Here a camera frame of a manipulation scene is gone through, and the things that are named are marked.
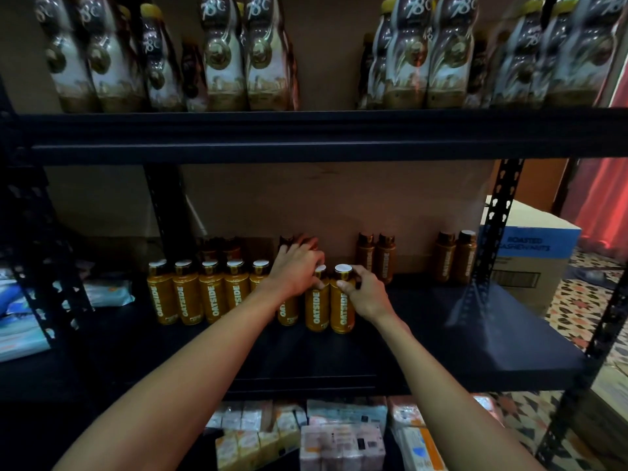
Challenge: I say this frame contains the tissue packs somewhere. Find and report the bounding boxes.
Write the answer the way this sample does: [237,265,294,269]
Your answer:
[214,411,300,471]

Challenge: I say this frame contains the brown wooden cabinet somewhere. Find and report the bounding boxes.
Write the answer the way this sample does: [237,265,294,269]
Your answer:
[491,158,570,214]

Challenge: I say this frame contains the row of wet wipe packs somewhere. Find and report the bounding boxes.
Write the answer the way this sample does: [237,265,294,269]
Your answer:
[0,260,137,364]

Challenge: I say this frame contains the row of orange blue packets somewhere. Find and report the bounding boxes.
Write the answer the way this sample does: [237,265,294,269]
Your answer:
[397,425,447,471]

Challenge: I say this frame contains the person's left hand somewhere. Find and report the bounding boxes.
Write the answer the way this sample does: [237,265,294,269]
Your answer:
[260,237,327,302]

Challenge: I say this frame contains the person's right forearm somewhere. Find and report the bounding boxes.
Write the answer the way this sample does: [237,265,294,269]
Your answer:
[373,319,546,471]

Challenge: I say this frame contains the person's right hand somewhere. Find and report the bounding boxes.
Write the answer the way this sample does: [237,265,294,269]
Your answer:
[336,268,398,330]

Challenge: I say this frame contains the row of pale pink packets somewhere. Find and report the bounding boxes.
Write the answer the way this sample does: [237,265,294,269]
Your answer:
[387,392,502,428]

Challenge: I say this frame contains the red curtain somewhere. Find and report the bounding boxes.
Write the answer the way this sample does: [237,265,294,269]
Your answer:
[564,93,628,261]

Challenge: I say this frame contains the person's left forearm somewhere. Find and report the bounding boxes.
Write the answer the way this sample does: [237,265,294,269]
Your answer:
[54,284,290,471]

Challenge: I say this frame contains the row of yellow-capped coffee bottles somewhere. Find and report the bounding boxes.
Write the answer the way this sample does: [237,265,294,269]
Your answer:
[34,0,628,114]

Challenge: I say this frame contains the orange Oatside bottles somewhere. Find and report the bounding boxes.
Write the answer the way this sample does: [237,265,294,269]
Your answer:
[147,228,480,328]

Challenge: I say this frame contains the Oatside bottle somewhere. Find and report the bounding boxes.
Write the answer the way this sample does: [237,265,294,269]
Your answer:
[330,264,357,336]
[305,264,332,334]

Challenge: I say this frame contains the black metal shelf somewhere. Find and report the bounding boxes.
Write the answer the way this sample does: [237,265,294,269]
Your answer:
[0,83,99,471]
[20,0,628,471]

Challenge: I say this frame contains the stack of pink white boxes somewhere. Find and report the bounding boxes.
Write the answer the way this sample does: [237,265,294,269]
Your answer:
[299,423,387,471]

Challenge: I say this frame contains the blue white cashew carton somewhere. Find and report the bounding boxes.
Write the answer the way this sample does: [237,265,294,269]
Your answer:
[481,198,582,315]

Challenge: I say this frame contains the flat white packet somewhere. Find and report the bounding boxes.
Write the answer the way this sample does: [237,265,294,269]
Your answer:
[306,399,389,430]

